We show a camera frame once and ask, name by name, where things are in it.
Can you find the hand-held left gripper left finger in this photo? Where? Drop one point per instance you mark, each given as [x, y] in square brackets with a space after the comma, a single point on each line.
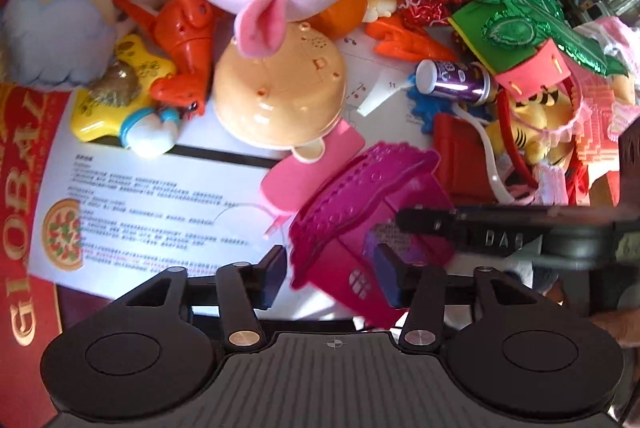
[272, 280]

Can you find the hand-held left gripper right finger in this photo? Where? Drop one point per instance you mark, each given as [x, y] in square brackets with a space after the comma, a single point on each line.
[391, 275]

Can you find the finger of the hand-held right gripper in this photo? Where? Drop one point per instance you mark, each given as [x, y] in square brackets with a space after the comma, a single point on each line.
[475, 223]

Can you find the magenta toy house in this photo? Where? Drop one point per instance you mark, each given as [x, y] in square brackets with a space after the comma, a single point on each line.
[370, 218]

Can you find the person's right hand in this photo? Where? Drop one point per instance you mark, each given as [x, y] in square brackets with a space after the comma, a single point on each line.
[617, 327]

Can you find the red cloth bow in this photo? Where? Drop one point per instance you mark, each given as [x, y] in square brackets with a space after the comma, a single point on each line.
[580, 180]

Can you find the white flexible hoop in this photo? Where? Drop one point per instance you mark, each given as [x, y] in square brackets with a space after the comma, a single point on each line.
[487, 154]

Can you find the pink butterfly lace patch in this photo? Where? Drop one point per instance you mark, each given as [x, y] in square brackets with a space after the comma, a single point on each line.
[550, 179]

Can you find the red plastic box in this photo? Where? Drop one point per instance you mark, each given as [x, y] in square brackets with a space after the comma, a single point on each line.
[455, 148]

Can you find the thin red headband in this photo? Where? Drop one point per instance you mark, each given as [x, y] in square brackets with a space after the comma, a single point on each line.
[515, 149]

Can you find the pink flat plastic piece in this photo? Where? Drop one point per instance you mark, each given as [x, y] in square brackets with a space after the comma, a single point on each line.
[310, 168]

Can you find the yellow tiger plush toy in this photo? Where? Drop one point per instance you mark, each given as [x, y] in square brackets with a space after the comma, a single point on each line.
[540, 118]

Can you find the pink honeycomb paper decoration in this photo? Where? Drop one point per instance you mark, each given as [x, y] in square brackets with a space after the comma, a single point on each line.
[600, 118]

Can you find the blue plastic gear toy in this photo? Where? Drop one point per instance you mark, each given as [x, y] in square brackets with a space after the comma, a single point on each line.
[420, 106]

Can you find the pizza print paper sheet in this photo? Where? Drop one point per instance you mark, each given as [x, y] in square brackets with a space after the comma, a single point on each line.
[150, 208]

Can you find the purple drink can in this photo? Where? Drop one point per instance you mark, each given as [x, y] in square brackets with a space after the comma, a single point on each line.
[455, 81]

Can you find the pink green foam craft bag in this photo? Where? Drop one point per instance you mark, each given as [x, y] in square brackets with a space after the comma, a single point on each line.
[515, 63]

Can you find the white diagram paper sheet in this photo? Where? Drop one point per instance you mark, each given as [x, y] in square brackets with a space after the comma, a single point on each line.
[380, 78]

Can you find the beige plastic toy bowl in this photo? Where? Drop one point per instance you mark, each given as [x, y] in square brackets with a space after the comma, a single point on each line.
[280, 88]

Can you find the orange plastic claw toy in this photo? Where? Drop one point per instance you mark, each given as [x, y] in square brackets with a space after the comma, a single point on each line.
[405, 41]

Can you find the green foil balloon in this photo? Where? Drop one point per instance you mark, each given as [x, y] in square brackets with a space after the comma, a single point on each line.
[545, 28]

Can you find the yellow star toy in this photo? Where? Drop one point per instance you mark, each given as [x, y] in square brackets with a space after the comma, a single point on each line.
[125, 103]

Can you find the yellow orange cartoon doll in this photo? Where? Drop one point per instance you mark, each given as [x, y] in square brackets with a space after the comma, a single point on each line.
[347, 8]

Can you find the gold tinsel tuft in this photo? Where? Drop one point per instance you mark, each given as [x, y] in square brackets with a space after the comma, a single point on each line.
[117, 84]

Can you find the orange plastic lobster toy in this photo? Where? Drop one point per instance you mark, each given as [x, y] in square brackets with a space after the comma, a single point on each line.
[180, 33]

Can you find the red cardboard box gold lettering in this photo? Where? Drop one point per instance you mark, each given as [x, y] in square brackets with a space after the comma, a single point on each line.
[25, 188]

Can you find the pastel foil balloon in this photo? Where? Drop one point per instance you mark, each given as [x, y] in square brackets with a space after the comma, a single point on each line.
[55, 28]

